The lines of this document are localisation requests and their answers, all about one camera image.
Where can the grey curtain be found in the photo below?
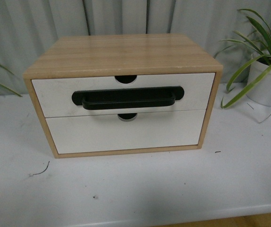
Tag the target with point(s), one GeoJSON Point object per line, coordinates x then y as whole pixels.
{"type": "Point", "coordinates": [29, 27]}

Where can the white drawer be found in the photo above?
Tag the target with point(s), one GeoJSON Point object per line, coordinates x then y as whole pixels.
{"type": "Point", "coordinates": [108, 132]}
{"type": "Point", "coordinates": [55, 95]}

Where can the wooden drawer cabinet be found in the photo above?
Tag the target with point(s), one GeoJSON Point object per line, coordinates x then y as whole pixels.
{"type": "Point", "coordinates": [124, 57]}

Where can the green spider plant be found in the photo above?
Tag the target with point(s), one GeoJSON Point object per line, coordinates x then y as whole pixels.
{"type": "Point", "coordinates": [258, 42]}

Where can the black drawer handle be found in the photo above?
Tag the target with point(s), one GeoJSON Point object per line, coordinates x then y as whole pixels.
{"type": "Point", "coordinates": [128, 98]}

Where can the white plant pot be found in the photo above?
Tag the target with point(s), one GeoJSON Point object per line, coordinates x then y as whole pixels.
{"type": "Point", "coordinates": [260, 93]}

